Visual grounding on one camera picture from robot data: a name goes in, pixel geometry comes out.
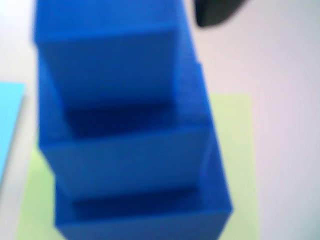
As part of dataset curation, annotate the green paper square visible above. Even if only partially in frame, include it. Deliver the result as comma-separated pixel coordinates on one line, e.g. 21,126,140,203
14,93,262,240

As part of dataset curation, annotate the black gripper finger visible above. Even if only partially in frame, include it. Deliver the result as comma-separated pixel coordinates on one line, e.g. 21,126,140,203
193,0,248,28

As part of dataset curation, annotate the large blue cube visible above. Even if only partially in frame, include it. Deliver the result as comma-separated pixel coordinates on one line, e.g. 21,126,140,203
53,149,235,240

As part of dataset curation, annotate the light blue paper square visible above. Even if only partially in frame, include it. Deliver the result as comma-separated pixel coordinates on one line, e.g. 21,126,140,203
0,81,26,183

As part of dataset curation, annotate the small blue cube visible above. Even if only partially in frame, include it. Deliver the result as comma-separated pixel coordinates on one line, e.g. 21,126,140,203
31,0,198,131

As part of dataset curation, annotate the medium blue cube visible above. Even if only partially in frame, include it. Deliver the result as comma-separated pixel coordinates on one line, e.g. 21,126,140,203
36,47,223,201

